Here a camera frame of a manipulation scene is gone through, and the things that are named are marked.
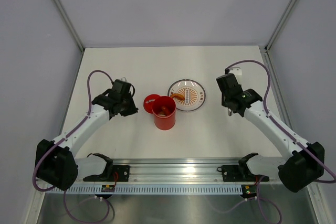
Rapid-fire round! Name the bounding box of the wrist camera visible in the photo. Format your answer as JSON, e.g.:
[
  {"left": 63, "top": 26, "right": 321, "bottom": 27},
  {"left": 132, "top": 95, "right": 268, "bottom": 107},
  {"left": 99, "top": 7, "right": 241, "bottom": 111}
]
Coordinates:
[
  {"left": 112, "top": 79, "right": 133, "bottom": 95},
  {"left": 216, "top": 67, "right": 243, "bottom": 95}
]

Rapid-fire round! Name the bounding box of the white printed plate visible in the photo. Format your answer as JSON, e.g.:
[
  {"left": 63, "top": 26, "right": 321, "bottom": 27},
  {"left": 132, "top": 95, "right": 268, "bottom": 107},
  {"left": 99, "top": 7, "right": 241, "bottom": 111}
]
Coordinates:
[{"left": 167, "top": 79, "right": 206, "bottom": 112}]

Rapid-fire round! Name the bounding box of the left aluminium frame post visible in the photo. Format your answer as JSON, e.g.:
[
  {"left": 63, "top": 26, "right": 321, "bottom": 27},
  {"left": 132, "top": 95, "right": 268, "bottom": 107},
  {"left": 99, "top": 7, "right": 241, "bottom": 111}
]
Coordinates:
[{"left": 51, "top": 0, "right": 85, "bottom": 54}]

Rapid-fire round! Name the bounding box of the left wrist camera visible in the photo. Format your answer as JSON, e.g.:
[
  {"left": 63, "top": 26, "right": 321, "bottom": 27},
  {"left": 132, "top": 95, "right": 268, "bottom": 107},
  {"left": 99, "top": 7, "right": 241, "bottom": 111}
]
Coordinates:
[{"left": 112, "top": 79, "right": 133, "bottom": 95}]

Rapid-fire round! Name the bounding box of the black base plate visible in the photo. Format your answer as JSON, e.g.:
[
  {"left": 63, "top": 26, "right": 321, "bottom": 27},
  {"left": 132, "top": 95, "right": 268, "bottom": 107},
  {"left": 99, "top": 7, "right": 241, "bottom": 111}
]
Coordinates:
[
  {"left": 216, "top": 165, "right": 261, "bottom": 182},
  {"left": 83, "top": 165, "right": 130, "bottom": 182}
]

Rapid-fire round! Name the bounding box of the red sausage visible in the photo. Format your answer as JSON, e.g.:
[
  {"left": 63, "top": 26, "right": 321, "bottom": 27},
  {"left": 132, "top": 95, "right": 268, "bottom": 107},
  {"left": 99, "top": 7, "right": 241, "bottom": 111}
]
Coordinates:
[{"left": 161, "top": 106, "right": 171, "bottom": 115}]

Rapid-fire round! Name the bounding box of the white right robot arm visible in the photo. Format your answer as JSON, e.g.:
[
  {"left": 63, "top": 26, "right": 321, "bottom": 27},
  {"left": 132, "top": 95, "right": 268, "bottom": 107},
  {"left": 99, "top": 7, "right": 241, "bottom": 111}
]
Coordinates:
[{"left": 222, "top": 88, "right": 325, "bottom": 193}]

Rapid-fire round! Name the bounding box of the orange chicken wing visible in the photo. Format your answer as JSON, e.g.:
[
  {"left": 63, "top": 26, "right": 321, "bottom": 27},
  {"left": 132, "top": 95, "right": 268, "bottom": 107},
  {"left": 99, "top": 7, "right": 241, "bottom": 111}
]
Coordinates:
[{"left": 170, "top": 93, "right": 185, "bottom": 100}]

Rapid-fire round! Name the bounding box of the red round lid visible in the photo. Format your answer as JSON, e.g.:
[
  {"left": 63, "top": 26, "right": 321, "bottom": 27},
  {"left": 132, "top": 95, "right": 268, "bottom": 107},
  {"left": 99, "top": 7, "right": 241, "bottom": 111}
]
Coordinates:
[{"left": 143, "top": 94, "right": 160, "bottom": 114}]

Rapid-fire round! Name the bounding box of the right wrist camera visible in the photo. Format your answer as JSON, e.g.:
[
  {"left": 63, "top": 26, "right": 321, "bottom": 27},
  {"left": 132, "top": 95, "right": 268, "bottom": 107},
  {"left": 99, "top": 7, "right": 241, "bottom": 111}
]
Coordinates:
[{"left": 216, "top": 67, "right": 243, "bottom": 95}]

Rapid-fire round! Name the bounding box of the red cylindrical lunch box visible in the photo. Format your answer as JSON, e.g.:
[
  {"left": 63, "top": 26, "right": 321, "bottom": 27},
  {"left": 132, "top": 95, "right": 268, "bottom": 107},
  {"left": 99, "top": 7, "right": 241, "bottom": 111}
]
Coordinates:
[{"left": 152, "top": 96, "right": 176, "bottom": 130}]

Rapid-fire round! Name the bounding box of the right aluminium frame post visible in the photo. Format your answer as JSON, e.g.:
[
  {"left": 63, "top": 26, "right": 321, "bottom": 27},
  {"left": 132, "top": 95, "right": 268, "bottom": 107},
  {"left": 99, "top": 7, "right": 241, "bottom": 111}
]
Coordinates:
[{"left": 264, "top": 0, "right": 299, "bottom": 53}]

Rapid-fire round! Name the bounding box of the white slotted cable duct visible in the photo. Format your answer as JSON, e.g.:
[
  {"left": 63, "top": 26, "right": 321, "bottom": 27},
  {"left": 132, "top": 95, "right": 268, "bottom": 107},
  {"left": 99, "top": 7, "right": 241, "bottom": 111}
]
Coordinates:
[{"left": 46, "top": 184, "right": 244, "bottom": 195}]

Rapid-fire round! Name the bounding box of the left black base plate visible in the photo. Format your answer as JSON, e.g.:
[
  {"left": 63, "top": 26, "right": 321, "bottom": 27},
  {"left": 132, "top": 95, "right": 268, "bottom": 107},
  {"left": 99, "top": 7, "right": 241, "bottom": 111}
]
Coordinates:
[{"left": 83, "top": 165, "right": 130, "bottom": 182}]

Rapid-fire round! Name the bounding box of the aluminium mounting rail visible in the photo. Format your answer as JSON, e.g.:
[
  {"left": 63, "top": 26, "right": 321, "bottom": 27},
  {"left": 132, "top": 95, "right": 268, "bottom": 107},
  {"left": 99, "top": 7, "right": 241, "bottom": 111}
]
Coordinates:
[{"left": 38, "top": 157, "right": 320, "bottom": 185}]

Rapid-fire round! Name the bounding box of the aluminium frame post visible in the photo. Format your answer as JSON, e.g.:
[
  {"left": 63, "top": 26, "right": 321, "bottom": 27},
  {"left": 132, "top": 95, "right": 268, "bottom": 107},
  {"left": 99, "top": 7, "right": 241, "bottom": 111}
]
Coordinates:
[
  {"left": 264, "top": 0, "right": 299, "bottom": 53},
  {"left": 51, "top": 0, "right": 85, "bottom": 54}
]

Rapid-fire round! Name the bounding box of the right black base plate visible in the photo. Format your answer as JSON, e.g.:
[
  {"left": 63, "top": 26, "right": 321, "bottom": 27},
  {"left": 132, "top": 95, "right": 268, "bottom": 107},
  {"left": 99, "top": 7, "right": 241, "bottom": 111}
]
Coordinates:
[{"left": 216, "top": 165, "right": 261, "bottom": 182}]

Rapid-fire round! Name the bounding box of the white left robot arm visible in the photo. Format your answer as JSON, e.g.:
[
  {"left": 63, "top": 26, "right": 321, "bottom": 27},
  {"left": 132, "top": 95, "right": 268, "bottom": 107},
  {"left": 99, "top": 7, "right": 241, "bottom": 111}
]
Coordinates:
[{"left": 32, "top": 92, "right": 138, "bottom": 191}]

